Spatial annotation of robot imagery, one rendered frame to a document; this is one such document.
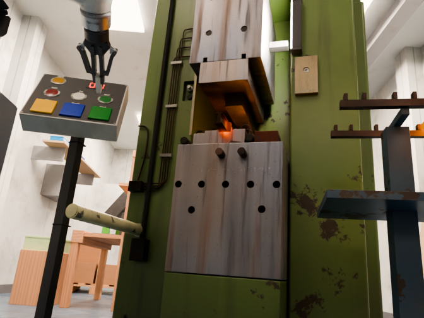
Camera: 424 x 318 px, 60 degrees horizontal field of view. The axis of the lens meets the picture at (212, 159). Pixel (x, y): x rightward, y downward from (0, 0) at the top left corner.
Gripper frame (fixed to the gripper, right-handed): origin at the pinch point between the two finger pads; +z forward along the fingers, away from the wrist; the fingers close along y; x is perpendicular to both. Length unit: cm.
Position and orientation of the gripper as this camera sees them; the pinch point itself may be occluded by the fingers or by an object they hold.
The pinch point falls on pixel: (98, 82)
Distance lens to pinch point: 135.5
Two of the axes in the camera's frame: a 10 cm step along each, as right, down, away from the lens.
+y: 9.8, 1.2, 1.3
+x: -0.2, -6.8, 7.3
